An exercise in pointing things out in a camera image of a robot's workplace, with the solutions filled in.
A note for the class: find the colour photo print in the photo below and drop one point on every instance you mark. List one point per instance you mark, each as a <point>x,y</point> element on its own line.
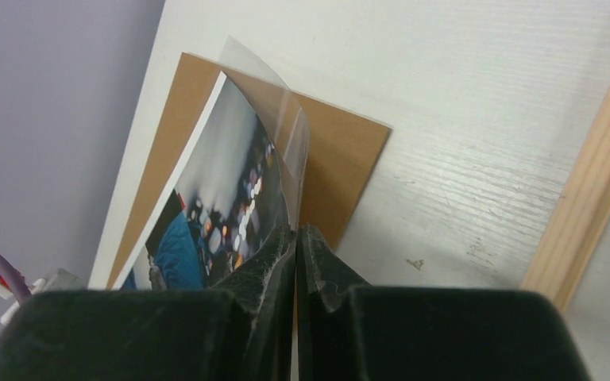
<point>217,208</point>

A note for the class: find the clear plastic sheet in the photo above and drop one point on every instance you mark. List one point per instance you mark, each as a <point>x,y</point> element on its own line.
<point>280,112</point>

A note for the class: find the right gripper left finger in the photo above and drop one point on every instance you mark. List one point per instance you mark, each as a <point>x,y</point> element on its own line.
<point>238,329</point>

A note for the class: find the wooden picture frame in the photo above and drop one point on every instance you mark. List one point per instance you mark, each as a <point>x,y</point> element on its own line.
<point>578,220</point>

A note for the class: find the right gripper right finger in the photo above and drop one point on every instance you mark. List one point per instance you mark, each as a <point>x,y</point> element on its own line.
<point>349,329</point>

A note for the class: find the brown cardboard backing board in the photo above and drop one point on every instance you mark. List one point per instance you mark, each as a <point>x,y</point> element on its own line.
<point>344,149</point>

